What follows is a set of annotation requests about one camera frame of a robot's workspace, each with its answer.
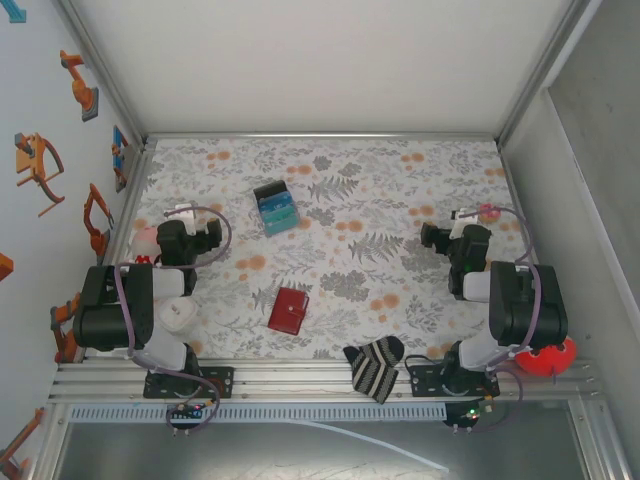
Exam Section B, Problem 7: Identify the orange grey robot sticker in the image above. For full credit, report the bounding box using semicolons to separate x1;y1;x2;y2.
49;292;84;364

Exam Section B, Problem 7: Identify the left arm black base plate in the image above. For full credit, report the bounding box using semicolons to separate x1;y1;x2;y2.
143;366;235;400

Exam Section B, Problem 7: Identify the floral table mat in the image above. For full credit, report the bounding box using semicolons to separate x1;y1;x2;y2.
107;137;539;361

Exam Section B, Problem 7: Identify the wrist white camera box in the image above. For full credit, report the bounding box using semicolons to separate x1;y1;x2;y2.
174;203;209;234
449;208;474;241

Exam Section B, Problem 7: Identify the blue orange conveyor sticker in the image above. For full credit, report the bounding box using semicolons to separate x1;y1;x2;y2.
110;124;132;194

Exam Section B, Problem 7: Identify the red fish plush toy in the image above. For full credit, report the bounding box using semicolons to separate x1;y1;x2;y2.
514;335;577;376

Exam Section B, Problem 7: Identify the pink plush toy polka dress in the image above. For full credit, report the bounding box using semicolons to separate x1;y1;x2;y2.
129;224;164;266

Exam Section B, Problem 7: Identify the black teal card box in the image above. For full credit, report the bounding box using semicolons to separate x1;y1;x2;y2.
252;181;301;238

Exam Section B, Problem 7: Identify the navy printed card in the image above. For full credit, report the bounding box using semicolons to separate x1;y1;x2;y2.
256;195;295;212

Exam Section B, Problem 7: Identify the black cream striped sock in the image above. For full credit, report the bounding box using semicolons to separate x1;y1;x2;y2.
342;335;405;405

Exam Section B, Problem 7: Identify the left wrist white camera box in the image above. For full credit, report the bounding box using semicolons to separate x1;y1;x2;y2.
174;203;209;234

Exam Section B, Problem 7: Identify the orange crane sticker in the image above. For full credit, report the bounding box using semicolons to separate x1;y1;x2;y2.
0;407;46;474

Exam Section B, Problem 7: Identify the white slotted cable duct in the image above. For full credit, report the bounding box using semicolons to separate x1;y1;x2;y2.
68;403;448;422

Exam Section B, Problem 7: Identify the aluminium frame post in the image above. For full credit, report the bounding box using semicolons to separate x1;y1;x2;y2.
499;0;591;146
52;0;151;146

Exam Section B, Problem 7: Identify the aluminium frame rail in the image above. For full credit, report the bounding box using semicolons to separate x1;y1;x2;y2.
47;358;609;404
97;139;157;364
144;131;501;146

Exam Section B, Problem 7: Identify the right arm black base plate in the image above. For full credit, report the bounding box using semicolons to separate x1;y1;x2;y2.
408;360;501;399

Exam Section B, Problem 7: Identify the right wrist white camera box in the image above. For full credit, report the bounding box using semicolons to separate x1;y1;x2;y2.
449;208;474;241

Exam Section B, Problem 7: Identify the orange claw machine sticker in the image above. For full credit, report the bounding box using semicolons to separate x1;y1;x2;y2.
13;132;66;217

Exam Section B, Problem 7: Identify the red card holder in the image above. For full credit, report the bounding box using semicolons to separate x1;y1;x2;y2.
267;287;310;335

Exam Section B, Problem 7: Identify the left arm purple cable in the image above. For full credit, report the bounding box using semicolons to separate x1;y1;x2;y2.
113;207;232;437

